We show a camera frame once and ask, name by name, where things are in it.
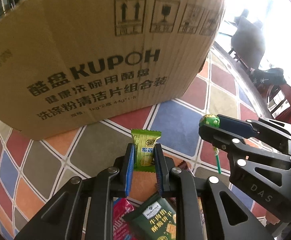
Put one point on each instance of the dark wrapped candy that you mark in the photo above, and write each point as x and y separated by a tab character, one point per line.
183	165

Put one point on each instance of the brown cardboard box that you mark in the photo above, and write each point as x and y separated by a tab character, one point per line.
85	42

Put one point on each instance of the grey chair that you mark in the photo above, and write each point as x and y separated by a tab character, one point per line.
248	37

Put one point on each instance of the green lollipop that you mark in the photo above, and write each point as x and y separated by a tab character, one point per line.
209	120

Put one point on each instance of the dark green cloth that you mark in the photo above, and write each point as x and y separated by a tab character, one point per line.
270	77

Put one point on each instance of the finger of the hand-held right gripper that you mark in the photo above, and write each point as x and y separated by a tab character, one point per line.
215	136
235	126

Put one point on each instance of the green cracker packet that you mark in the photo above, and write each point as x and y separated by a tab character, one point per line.
153	220

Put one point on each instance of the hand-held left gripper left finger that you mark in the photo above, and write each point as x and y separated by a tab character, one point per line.
129	172

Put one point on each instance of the red purple snack packet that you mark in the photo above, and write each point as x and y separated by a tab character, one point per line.
120	217

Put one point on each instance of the green candy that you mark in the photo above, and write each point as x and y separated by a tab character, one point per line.
145	150

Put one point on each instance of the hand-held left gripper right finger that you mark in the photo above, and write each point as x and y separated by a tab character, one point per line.
159	175

